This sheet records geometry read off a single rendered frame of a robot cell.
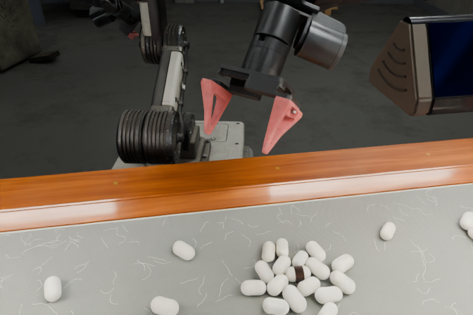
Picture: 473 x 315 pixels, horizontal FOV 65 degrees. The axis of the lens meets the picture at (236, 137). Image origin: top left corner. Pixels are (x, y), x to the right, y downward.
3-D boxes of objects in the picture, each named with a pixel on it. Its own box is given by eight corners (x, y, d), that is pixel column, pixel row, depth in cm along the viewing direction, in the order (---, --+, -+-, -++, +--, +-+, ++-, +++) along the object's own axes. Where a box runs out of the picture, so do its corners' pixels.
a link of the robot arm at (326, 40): (269, 1, 62) (288, -40, 55) (331, 28, 64) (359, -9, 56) (251, 55, 57) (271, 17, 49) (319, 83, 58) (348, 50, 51)
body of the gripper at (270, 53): (234, 89, 59) (249, 46, 59) (293, 105, 54) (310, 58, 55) (214, 74, 53) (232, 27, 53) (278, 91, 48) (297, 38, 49)
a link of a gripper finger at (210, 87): (205, 134, 59) (226, 80, 60) (244, 148, 56) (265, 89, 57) (182, 124, 53) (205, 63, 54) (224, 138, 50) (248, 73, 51)
